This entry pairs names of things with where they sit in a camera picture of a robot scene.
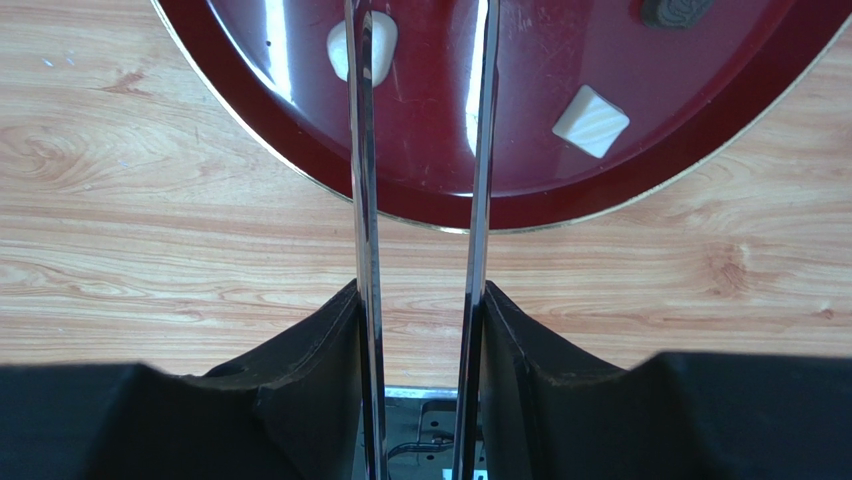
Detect dark swirl chocolate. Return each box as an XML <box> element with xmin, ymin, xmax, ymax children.
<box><xmin>639</xmin><ymin>0</ymin><xmax>715</xmax><ymax>30</ymax></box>

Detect white heart chocolate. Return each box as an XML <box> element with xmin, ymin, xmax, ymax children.
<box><xmin>326</xmin><ymin>11</ymin><xmax>398</xmax><ymax>87</ymax></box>

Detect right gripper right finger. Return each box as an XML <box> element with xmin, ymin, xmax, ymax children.
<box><xmin>480</xmin><ymin>284</ymin><xmax>851</xmax><ymax>479</ymax></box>

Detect metal tongs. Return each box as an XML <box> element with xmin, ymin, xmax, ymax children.
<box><xmin>344</xmin><ymin>1</ymin><xmax>501</xmax><ymax>479</ymax></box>

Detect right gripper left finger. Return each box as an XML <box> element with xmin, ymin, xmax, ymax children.
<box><xmin>1</xmin><ymin>284</ymin><xmax>362</xmax><ymax>479</ymax></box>

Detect white cube chocolate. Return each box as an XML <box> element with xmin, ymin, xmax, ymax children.
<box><xmin>551</xmin><ymin>85</ymin><xmax>630</xmax><ymax>159</ymax></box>

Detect red round plate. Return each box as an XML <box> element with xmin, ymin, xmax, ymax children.
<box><xmin>154</xmin><ymin>1</ymin><xmax>851</xmax><ymax>231</ymax></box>

